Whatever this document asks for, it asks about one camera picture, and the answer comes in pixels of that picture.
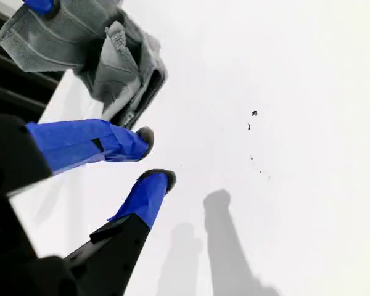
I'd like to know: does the grey striped towel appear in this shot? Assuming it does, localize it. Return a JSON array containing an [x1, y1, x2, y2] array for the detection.
[[0, 0, 169, 131]]

